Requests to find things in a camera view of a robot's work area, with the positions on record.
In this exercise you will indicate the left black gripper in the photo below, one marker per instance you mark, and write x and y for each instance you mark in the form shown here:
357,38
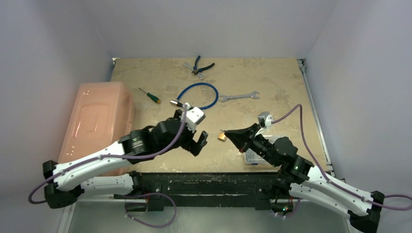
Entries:
197,146

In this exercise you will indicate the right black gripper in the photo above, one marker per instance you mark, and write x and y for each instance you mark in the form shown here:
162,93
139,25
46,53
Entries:
249,141

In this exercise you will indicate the brass padlock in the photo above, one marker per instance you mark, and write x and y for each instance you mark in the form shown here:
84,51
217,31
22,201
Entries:
222,136

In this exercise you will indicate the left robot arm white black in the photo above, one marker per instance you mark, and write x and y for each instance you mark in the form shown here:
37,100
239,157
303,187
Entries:
84,177

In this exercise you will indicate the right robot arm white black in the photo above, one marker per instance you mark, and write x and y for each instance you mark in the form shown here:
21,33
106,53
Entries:
300,178

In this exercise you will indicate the clear plastic screw box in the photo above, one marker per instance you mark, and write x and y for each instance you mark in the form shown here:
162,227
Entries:
253,158

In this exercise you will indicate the large silver open wrench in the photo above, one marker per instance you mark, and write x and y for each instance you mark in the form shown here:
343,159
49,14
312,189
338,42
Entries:
252,95

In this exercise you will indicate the small silver wrench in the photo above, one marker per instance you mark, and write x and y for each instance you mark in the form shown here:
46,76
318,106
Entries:
194,71

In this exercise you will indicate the pink plastic storage box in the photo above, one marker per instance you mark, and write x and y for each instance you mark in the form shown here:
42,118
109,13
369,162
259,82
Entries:
102,114

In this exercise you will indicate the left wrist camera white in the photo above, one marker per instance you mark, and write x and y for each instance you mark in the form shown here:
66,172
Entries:
194,116

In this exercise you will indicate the blue cable lock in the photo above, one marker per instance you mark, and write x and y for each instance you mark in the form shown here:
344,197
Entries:
204,95

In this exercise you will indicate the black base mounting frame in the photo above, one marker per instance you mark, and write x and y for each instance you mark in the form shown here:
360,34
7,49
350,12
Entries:
259,190

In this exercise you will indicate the green handled screwdriver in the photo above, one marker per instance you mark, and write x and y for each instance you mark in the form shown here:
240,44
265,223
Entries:
151,96

